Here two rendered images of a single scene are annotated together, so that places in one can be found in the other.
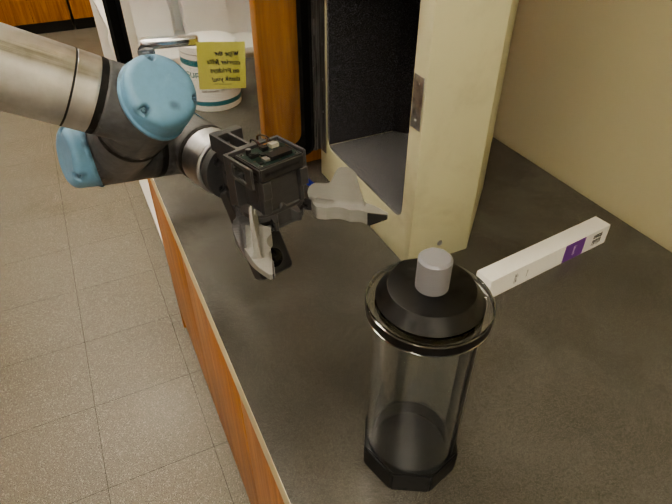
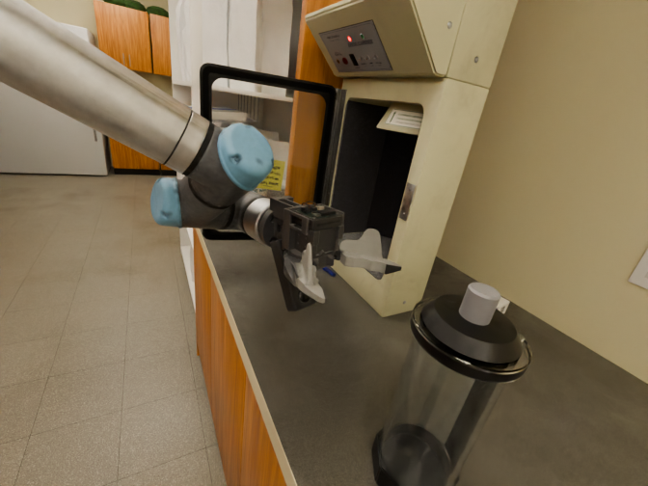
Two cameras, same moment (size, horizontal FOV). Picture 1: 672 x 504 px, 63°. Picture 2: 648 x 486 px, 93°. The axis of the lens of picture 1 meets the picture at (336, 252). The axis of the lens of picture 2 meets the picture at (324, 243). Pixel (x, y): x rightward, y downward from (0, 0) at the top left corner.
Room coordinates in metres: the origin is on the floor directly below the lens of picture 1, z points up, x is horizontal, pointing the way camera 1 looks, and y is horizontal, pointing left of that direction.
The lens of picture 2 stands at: (0.11, 0.10, 1.34)
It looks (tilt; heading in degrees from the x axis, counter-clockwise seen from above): 24 degrees down; 354
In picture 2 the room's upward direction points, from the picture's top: 9 degrees clockwise
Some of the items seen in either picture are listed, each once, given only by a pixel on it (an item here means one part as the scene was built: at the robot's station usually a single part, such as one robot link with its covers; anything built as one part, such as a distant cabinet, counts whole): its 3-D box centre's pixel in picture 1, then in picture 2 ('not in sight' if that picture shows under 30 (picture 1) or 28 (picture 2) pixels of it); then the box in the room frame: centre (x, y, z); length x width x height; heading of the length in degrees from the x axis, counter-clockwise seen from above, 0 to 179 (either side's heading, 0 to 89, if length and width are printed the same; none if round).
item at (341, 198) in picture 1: (347, 192); (370, 248); (0.51, -0.01, 1.16); 0.09 x 0.03 x 0.06; 77
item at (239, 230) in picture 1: (255, 228); (301, 266); (0.48, 0.09, 1.14); 0.09 x 0.05 x 0.02; 5
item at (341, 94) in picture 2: (317, 44); (329, 171); (0.92, 0.03, 1.19); 0.03 x 0.02 x 0.39; 26
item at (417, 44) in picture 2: not in sight; (365, 41); (0.77, 0.01, 1.46); 0.32 x 0.11 x 0.10; 26
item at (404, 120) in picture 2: not in sight; (418, 120); (0.82, -0.14, 1.34); 0.18 x 0.18 x 0.05
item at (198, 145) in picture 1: (220, 161); (271, 222); (0.60, 0.14, 1.15); 0.08 x 0.05 x 0.08; 131
